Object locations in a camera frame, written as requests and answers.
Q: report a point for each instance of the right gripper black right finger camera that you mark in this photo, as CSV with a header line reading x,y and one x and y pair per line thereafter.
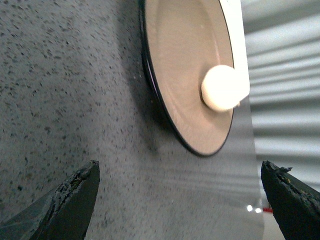
x,y
295,205

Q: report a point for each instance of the grey pleated curtain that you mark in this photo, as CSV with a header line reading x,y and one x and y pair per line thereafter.
x,y
282,40

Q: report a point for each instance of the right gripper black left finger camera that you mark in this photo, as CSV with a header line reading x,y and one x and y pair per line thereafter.
x,y
64,213

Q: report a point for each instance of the beige plate with black rim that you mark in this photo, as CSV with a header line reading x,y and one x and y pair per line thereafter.
x,y
181,41

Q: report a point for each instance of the white steamed bun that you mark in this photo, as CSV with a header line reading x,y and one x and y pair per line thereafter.
x,y
220,89

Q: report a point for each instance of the white bear print tray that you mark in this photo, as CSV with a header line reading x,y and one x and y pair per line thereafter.
x,y
234,21

